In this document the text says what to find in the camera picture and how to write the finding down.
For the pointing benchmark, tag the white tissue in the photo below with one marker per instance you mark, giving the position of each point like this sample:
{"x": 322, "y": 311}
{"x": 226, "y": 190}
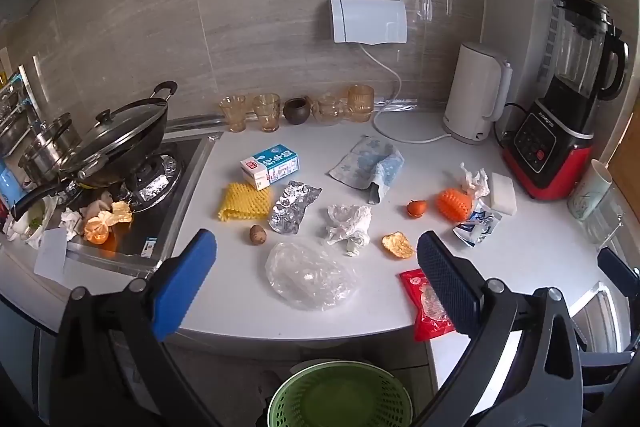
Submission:
{"x": 475, "y": 184}

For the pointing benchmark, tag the foil burner liner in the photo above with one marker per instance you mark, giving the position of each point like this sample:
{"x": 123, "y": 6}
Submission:
{"x": 160, "y": 184}

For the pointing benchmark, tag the orange peel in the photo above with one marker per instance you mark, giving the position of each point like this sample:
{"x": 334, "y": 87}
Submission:
{"x": 397, "y": 246}

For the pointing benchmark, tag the white wall box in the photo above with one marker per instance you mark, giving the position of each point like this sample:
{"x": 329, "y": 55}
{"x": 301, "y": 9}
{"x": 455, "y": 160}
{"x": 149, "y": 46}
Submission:
{"x": 367, "y": 19}

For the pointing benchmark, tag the patterned white mug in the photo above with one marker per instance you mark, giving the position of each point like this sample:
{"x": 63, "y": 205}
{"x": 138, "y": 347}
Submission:
{"x": 587, "y": 197}

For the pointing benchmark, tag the glass wok lid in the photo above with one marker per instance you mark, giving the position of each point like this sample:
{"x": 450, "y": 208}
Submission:
{"x": 120, "y": 127}

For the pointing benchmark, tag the clear glass jar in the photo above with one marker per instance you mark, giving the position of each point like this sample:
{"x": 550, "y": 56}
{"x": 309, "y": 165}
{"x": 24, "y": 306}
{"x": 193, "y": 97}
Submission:
{"x": 607, "y": 219}

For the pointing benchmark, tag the white electric kettle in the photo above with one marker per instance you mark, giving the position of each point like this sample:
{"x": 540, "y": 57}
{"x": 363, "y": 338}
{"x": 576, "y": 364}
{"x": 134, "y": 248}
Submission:
{"x": 472, "y": 92}

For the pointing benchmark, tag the small brown pot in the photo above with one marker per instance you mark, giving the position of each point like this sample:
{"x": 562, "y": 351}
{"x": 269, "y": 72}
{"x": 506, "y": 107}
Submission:
{"x": 297, "y": 112}

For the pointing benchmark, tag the black and red blender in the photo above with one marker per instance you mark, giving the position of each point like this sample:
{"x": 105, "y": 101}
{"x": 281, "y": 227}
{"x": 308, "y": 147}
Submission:
{"x": 545, "y": 132}

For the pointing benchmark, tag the crumpled aluminium foil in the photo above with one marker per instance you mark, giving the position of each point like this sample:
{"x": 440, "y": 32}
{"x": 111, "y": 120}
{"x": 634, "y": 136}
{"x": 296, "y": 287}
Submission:
{"x": 292, "y": 207}

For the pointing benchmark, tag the white bowl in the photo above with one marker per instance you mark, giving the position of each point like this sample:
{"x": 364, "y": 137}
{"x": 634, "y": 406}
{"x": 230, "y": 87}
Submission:
{"x": 30, "y": 219}

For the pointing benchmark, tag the amber ribbed glass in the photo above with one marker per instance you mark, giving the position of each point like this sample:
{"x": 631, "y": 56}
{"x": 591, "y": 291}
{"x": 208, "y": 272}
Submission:
{"x": 361, "y": 102}

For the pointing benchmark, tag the small brown fruit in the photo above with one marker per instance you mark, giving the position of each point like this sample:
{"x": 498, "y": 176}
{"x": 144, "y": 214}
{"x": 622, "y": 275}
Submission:
{"x": 257, "y": 235}

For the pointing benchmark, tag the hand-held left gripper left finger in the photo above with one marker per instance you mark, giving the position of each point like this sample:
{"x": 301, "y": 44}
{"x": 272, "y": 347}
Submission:
{"x": 185, "y": 282}

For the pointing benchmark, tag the amber glass cup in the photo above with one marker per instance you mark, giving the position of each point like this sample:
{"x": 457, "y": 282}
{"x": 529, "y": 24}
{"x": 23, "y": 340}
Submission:
{"x": 266, "y": 112}
{"x": 235, "y": 112}

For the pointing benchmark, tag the stainless steel pot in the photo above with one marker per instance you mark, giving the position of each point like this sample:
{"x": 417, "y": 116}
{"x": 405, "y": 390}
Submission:
{"x": 45, "y": 157}

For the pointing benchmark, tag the blue and white dish cloth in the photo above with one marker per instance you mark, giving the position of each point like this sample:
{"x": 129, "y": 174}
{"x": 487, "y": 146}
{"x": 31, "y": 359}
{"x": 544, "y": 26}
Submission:
{"x": 365, "y": 162}

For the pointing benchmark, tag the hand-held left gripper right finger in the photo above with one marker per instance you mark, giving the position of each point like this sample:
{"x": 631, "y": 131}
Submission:
{"x": 445, "y": 282}

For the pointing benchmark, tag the white rectangular block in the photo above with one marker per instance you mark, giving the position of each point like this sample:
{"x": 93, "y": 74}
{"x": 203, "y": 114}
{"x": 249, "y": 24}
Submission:
{"x": 504, "y": 192}

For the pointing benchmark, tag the green plastic basket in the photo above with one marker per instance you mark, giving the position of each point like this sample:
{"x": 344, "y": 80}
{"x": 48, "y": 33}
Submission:
{"x": 340, "y": 397}

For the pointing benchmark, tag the blue and white milk carton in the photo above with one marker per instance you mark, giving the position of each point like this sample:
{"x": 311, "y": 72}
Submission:
{"x": 270, "y": 164}

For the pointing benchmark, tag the pale yellow peel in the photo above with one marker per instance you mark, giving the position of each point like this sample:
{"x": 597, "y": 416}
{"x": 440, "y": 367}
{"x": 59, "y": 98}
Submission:
{"x": 121, "y": 212}

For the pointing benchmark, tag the blue and white milk pouch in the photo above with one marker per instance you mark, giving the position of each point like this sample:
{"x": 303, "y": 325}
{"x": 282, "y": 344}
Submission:
{"x": 477, "y": 227}

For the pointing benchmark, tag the yellow foam fruit net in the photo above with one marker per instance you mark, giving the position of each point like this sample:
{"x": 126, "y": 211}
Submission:
{"x": 242, "y": 202}

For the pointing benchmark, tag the metal condiment rack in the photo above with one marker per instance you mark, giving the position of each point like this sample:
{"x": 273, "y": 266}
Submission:
{"x": 15, "y": 107}

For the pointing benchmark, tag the black wok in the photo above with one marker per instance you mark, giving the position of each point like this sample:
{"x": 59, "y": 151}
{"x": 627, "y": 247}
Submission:
{"x": 145, "y": 139}

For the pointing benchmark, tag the small orange fruit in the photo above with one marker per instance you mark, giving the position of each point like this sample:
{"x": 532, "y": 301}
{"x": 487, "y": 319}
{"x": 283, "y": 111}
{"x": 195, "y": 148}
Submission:
{"x": 416, "y": 208}

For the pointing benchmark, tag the crumpled white plastic wrap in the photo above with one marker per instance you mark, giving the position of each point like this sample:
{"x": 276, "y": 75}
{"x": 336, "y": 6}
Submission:
{"x": 350, "y": 224}

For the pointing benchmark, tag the gas stove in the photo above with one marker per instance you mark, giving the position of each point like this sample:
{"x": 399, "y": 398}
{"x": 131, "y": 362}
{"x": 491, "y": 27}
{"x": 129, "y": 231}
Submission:
{"x": 130, "y": 237}

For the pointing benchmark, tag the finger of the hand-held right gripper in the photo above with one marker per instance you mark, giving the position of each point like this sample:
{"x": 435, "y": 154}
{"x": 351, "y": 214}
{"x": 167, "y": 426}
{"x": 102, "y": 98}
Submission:
{"x": 605, "y": 364}
{"x": 617, "y": 267}

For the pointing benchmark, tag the red snack packet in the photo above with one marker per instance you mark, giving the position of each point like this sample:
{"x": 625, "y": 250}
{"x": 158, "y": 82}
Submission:
{"x": 422, "y": 302}

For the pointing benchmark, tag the white paper sheet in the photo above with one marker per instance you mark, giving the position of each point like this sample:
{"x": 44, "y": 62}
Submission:
{"x": 50, "y": 257}

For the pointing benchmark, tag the orange foam fruit net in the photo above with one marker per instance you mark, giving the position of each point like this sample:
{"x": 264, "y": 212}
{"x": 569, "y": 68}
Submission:
{"x": 452, "y": 204}

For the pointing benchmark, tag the clear plastic bag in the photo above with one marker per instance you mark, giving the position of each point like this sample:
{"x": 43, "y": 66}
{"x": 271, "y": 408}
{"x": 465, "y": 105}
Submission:
{"x": 307, "y": 274}

